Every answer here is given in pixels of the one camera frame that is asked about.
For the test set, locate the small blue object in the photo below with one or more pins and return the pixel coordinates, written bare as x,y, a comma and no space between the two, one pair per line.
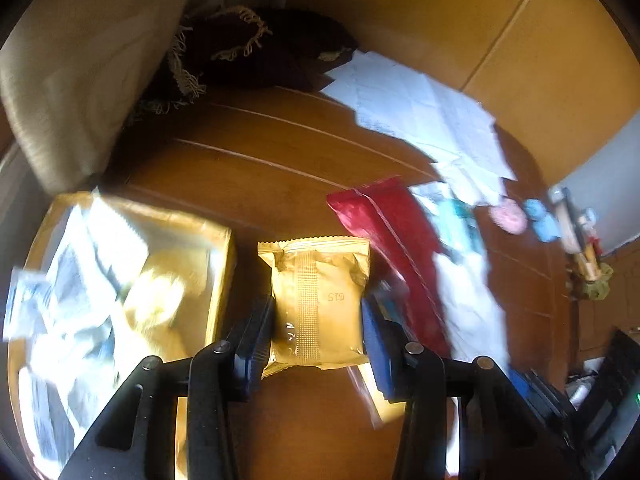
547,228
534,209

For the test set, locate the beige curtain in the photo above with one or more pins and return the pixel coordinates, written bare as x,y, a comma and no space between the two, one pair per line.
75,60

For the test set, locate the white paper sheets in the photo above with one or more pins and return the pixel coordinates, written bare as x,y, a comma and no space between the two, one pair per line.
425,105

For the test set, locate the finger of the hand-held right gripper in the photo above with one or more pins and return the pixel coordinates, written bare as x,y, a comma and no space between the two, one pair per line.
540,392

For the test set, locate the yellow towel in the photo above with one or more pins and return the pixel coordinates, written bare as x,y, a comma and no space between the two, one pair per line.
150,305

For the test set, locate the dark fringed cloth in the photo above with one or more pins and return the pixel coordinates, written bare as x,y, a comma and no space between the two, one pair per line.
280,50

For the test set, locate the pink plush toy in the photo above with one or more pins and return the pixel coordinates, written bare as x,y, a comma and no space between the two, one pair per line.
507,216

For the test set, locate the gold snack packet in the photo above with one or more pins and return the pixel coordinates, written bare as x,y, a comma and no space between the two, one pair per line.
315,300

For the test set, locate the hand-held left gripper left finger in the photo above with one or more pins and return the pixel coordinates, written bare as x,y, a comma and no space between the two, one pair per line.
255,340

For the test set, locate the red foil packet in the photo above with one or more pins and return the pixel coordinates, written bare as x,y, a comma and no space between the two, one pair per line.
390,230

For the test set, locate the yellow wooden cabinet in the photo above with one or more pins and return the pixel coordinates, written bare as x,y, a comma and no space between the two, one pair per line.
450,10

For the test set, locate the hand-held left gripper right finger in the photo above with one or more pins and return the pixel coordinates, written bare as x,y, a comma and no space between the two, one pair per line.
380,350

